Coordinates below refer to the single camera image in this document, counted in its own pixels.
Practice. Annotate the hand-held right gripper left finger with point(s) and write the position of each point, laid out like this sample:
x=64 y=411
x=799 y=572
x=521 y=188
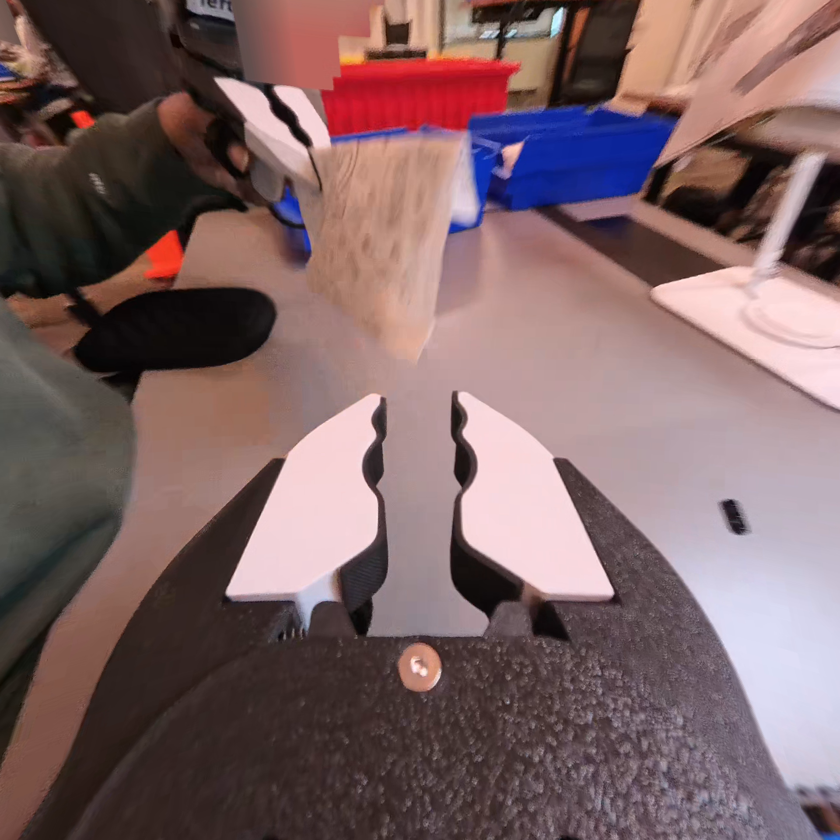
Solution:
x=315 y=525

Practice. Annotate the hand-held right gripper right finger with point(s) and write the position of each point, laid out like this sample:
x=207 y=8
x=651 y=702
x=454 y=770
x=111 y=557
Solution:
x=525 y=525

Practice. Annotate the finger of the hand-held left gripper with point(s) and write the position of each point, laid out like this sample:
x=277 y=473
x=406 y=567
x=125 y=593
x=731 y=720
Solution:
x=313 y=116
x=269 y=131

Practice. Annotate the large printed paper bag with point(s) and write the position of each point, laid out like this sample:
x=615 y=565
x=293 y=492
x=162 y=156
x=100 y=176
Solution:
x=387 y=223

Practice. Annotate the blue plastic bin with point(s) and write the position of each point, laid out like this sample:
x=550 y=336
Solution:
x=479 y=171
x=578 y=151

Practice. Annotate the lego instruction booklet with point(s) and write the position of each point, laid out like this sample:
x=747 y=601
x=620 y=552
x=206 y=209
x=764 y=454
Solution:
x=748 y=66

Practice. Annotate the small black lego beam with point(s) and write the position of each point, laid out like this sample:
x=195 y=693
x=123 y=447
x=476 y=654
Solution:
x=735 y=516

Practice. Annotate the red bin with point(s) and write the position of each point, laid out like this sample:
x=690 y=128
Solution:
x=420 y=95

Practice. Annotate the orange object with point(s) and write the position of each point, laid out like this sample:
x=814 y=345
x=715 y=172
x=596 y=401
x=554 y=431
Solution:
x=164 y=256

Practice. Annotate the black rough rounded object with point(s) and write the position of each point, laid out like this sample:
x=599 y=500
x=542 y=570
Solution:
x=171 y=328

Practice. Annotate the white book stand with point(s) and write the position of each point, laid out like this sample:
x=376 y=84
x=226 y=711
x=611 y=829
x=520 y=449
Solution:
x=748 y=315

